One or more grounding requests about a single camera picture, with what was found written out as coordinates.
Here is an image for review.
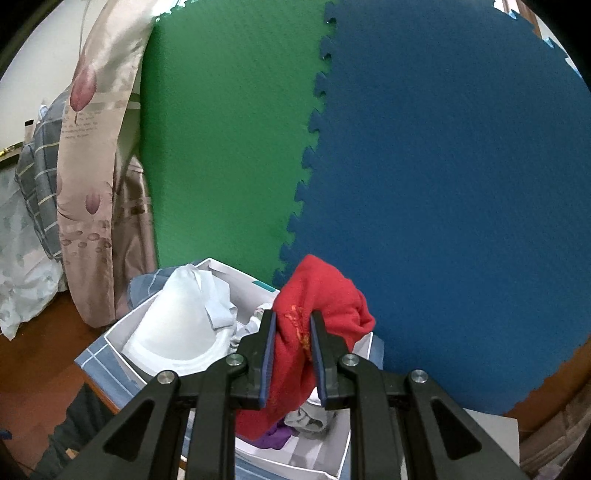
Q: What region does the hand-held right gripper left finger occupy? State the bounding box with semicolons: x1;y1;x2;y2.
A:
58;310;278;480

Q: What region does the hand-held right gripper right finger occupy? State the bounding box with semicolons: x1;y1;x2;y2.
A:
309;310;532;480

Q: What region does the red underwear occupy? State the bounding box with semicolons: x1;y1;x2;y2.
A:
235;254;376;441

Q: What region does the purple underwear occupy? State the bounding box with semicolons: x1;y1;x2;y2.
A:
252;418;296;450

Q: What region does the white shoe box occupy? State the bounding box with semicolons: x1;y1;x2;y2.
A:
104;257;384;480

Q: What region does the white bra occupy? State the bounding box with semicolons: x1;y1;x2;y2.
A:
121;264;238;370

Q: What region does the blue checked cloth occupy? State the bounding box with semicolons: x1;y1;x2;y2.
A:
74;270;386;480

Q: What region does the grey side table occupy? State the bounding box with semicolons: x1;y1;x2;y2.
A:
466;406;520;480

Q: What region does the person's dark clothing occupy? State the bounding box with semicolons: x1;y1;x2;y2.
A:
34;383;116;480

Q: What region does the blue foam mat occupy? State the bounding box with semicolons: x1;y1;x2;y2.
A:
272;0;591;416

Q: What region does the green foam mat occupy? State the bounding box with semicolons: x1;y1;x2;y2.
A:
139;0;340;289

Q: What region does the pink floral curtain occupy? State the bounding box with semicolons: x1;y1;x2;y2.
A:
58;0;160;328

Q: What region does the wooden door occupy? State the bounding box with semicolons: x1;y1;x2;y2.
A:
503;337;591;480

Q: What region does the grey plaid pillow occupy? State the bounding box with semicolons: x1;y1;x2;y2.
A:
14;90;65;261

